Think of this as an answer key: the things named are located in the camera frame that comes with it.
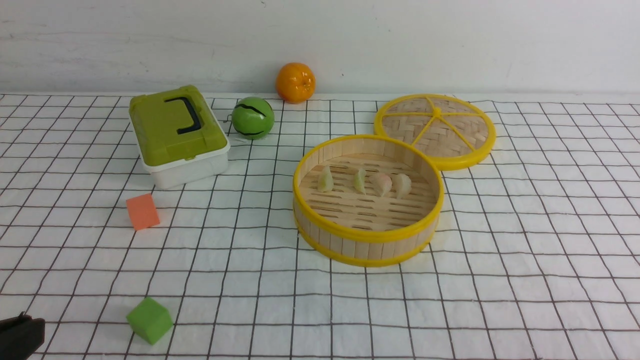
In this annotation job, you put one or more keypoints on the pale green dumpling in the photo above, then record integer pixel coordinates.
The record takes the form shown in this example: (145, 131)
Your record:
(325, 181)

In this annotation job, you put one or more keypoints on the light green dumpling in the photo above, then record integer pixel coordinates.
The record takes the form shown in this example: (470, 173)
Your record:
(359, 181)

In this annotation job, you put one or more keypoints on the pink white dumpling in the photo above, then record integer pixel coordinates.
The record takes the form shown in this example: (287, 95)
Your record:
(382, 183)

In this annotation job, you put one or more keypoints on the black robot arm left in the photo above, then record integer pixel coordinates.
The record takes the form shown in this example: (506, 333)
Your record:
(21, 336)

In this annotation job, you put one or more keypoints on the bamboo steamer tray yellow rim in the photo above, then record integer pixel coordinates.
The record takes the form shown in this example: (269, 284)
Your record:
(364, 229)

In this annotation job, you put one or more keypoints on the bamboo steamer lid yellow rim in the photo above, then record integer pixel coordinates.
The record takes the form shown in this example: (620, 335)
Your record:
(453, 133)

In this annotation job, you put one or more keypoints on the green toy watermelon ball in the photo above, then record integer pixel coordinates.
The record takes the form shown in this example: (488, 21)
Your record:
(253, 117)

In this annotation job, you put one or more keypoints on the orange toy fruit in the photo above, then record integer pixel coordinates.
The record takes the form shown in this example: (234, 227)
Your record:
(295, 83)

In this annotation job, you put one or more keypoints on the green white lunch box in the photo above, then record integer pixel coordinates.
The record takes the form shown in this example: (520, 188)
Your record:
(178, 137)

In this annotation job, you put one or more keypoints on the orange foam cube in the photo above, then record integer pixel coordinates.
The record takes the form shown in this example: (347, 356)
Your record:
(142, 212)

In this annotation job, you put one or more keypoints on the green foam cube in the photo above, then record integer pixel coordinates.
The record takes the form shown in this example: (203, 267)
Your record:
(150, 320)

